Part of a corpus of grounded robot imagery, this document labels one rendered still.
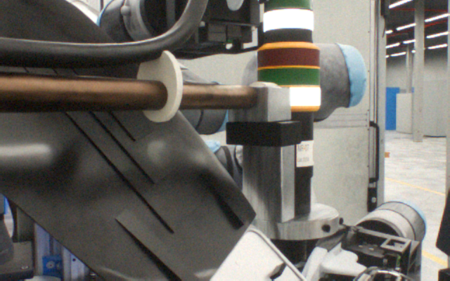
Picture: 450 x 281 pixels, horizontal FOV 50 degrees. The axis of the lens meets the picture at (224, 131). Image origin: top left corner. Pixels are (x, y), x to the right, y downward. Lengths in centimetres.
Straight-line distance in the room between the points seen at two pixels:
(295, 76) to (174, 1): 15
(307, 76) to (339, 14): 225
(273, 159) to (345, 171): 228
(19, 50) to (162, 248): 12
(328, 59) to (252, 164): 56
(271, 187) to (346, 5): 232
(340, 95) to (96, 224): 69
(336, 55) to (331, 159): 168
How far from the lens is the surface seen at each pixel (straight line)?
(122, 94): 20
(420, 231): 75
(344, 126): 256
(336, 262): 51
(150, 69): 23
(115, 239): 23
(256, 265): 29
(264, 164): 31
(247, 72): 82
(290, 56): 32
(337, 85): 86
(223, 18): 40
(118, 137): 27
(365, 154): 264
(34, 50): 18
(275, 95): 29
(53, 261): 131
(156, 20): 48
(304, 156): 33
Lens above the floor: 136
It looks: 3 degrees down
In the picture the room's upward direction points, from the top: straight up
